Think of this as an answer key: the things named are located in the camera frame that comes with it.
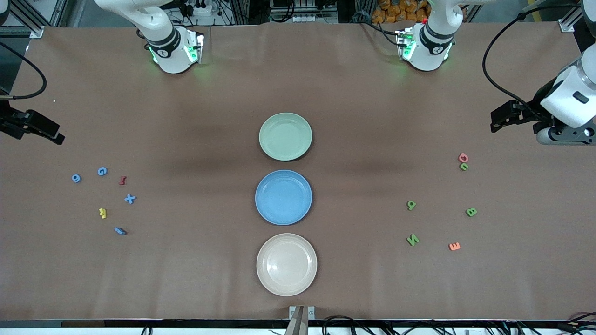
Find long white power strip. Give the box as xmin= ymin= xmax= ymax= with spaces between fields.
xmin=292 ymin=14 xmax=337 ymax=23

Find light green plate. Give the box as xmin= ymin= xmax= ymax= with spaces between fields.
xmin=259 ymin=112 xmax=313 ymax=162

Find blue plate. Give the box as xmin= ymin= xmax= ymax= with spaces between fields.
xmin=255 ymin=169 xmax=313 ymax=226

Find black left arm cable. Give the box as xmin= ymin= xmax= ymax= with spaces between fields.
xmin=482 ymin=4 xmax=582 ymax=114

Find metal table edge bracket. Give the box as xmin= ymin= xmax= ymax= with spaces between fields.
xmin=289 ymin=305 xmax=316 ymax=335

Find white power strip with plugs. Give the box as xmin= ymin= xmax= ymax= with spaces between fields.
xmin=185 ymin=0 xmax=213 ymax=17

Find orange bagged items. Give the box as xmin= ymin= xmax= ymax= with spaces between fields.
xmin=372 ymin=0 xmax=430 ymax=24

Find black cable bundle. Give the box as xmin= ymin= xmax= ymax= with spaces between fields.
xmin=321 ymin=312 xmax=596 ymax=335

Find beige plate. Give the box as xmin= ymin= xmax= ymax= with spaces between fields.
xmin=256 ymin=233 xmax=318 ymax=297

